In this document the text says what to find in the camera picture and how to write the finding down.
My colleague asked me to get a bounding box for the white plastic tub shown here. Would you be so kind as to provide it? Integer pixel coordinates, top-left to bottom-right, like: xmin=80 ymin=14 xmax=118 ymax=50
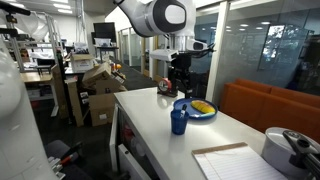
xmin=93 ymin=37 xmax=113 ymax=47

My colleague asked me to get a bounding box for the orange sofa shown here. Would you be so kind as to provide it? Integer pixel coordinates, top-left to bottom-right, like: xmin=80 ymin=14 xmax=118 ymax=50
xmin=219 ymin=78 xmax=320 ymax=144

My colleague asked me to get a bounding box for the red black hand tool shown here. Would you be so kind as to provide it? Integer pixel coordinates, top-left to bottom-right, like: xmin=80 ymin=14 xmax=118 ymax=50
xmin=59 ymin=141 xmax=83 ymax=167

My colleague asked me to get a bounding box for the white cabinet door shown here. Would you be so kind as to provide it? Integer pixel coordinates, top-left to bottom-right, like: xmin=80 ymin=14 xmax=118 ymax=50
xmin=109 ymin=103 xmax=120 ymax=173
xmin=116 ymin=143 xmax=152 ymax=180

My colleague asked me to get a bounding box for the white bottle in cabinet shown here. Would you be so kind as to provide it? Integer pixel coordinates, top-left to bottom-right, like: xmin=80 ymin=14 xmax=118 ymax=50
xmin=131 ymin=137 xmax=147 ymax=158

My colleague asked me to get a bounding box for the silver metal bracket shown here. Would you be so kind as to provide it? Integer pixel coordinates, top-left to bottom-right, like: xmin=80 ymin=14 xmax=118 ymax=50
xmin=47 ymin=156 xmax=67 ymax=180

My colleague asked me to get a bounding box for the white topped cardboard box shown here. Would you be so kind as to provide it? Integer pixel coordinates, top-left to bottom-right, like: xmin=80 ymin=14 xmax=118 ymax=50
xmin=69 ymin=53 xmax=95 ymax=73

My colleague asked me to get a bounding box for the red item in cabinet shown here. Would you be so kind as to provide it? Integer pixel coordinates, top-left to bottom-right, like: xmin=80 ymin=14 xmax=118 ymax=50
xmin=121 ymin=124 xmax=135 ymax=142

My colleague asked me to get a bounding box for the yellow toy corn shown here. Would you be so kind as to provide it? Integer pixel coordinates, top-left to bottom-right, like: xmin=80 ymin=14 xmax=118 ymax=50
xmin=190 ymin=99 xmax=217 ymax=115

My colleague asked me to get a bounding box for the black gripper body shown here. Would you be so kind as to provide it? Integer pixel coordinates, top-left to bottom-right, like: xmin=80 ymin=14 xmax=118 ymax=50
xmin=168 ymin=53 xmax=194 ymax=85

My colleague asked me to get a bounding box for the tilted flat cardboard box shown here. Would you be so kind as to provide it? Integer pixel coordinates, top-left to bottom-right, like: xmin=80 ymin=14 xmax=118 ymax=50
xmin=81 ymin=61 xmax=113 ymax=89

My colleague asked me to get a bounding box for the blue round plate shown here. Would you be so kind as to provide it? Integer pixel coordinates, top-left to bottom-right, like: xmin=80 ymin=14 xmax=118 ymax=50
xmin=172 ymin=97 xmax=219 ymax=121

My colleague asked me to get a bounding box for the small dark table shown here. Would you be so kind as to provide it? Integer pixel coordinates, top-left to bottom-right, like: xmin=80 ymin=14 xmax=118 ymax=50
xmin=94 ymin=45 xmax=120 ymax=63

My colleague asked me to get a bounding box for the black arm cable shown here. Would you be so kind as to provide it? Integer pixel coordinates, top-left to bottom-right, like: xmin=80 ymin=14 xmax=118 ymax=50
xmin=190 ymin=43 xmax=217 ymax=60

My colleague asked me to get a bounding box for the large labelled cardboard box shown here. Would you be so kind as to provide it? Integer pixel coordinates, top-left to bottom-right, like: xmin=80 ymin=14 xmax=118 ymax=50
xmin=87 ymin=93 xmax=118 ymax=128

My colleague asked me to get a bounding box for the grey padded seat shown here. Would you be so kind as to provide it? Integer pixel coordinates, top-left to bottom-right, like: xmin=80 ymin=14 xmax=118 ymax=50
xmin=44 ymin=139 xmax=73 ymax=158

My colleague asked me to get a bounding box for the blue plastic cup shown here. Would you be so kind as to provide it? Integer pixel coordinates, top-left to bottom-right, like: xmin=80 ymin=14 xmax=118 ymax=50
xmin=170 ymin=108 xmax=190 ymax=136

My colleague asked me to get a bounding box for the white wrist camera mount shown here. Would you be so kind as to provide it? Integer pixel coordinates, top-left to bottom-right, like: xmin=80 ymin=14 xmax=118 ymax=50
xmin=149 ymin=48 xmax=180 ymax=63

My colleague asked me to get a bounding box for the white lined notepad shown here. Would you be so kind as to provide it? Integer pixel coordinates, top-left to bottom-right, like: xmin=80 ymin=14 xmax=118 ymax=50
xmin=191 ymin=142 xmax=288 ymax=180

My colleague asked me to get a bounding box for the light wooden desk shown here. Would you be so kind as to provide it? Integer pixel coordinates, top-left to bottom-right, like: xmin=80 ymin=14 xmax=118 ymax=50
xmin=20 ymin=70 xmax=60 ymax=118

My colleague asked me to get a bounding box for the open cardboard box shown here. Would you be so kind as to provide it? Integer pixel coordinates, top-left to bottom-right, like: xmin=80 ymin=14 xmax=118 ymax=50
xmin=94 ymin=77 xmax=128 ymax=96

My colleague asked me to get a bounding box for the black computer monitor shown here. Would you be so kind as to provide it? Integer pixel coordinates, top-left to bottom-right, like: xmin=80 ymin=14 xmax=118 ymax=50
xmin=92 ymin=21 xmax=117 ymax=44

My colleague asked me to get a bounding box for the silver pot black handle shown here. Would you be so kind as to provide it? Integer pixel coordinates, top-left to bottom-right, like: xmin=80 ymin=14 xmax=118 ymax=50
xmin=261 ymin=126 xmax=320 ymax=180

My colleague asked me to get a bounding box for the tall cardboard panel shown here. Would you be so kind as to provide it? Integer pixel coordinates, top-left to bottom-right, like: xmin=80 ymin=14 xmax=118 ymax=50
xmin=64 ymin=76 xmax=86 ymax=128

